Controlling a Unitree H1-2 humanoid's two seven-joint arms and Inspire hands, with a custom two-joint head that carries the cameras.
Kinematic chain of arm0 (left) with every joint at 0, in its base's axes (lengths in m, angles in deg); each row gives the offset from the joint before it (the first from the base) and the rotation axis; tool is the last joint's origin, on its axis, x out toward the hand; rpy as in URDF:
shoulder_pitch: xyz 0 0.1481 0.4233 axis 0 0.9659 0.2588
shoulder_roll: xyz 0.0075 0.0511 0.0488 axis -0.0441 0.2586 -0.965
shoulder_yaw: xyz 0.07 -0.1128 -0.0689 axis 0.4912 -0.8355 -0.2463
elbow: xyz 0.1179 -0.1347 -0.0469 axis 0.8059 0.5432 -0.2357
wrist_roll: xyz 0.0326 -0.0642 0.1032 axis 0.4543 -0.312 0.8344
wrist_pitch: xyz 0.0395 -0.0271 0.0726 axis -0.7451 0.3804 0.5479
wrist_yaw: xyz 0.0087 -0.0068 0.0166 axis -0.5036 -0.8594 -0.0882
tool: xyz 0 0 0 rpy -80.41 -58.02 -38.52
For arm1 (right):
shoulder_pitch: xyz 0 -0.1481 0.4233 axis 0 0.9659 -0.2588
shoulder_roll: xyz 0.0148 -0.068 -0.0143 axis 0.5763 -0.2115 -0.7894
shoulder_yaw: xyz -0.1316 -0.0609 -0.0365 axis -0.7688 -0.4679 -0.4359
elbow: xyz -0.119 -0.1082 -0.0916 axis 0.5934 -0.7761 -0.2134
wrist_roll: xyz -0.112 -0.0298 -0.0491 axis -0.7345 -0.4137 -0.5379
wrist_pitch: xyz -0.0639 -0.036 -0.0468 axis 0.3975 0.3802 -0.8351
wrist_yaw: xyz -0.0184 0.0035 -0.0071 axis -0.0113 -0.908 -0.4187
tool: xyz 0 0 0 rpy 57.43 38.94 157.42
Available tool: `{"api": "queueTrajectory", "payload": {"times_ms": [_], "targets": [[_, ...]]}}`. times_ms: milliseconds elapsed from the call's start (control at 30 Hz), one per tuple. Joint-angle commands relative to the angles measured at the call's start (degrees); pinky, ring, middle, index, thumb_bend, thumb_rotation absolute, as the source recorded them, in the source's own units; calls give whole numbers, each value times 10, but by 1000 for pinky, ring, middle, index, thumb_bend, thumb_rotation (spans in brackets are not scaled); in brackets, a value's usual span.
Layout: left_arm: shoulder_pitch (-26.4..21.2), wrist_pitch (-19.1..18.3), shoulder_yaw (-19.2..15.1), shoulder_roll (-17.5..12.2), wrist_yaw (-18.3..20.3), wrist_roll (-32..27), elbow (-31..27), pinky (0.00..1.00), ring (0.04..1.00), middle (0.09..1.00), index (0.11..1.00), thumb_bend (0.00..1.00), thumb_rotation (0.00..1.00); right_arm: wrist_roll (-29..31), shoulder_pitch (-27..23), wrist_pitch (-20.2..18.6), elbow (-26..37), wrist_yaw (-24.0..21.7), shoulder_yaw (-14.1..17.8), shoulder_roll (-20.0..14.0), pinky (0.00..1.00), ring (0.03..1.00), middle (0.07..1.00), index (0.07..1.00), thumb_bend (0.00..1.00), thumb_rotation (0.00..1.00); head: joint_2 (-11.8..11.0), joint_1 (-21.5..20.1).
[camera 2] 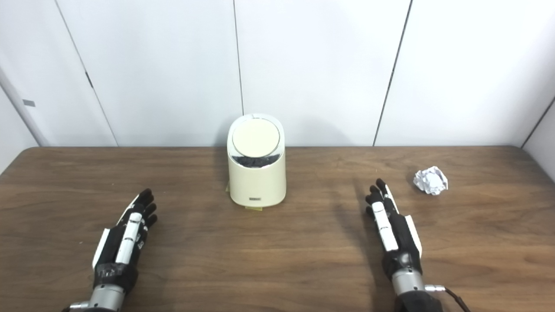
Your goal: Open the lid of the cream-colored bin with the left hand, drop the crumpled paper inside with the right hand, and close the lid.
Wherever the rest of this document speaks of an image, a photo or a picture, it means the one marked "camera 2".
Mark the cream-colored desktop trash bin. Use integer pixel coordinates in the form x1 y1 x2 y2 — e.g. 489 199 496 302
227 114 287 208

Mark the white paper ball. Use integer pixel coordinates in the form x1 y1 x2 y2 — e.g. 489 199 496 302
413 166 449 195

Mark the round cream bin lid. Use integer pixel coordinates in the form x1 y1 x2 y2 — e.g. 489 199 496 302
232 119 280 157

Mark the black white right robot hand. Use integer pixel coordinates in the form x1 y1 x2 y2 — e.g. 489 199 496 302
365 179 423 282

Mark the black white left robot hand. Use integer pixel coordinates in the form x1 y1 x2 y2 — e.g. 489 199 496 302
92 188 158 295

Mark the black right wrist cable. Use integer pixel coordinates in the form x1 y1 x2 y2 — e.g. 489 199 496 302
425 284 471 312

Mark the black bin liner bag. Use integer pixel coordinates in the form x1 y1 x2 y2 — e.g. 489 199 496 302
234 155 280 168

